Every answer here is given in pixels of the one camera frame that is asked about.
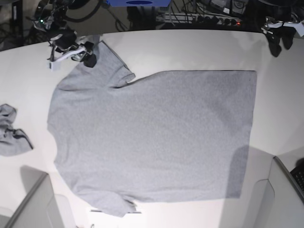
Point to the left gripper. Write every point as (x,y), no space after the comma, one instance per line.
(287,39)

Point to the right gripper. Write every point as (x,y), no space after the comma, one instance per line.
(63,40)

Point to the grey T-shirt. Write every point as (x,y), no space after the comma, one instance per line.
(169,137)

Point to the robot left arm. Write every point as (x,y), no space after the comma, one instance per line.
(283,10)

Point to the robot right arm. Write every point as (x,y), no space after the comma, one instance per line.
(51,19)

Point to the blue box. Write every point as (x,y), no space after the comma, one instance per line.
(129,3)

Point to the white power strip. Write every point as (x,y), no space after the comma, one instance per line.
(198,18)

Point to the crumpled grey garment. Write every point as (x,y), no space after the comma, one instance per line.
(12,141)

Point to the black keyboard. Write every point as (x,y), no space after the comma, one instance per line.
(298,175)

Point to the left grey partition panel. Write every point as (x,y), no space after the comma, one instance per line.
(41,206)

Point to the grey partition panel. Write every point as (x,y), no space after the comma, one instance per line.
(41,206)
(274,202)

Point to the right grey partition panel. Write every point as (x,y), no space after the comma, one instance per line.
(274,202)

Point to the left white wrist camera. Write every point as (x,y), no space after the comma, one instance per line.
(271,23)

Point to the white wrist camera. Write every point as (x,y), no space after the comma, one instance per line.
(271,23)
(54,62)

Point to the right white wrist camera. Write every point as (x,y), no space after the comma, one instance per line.
(54,62)

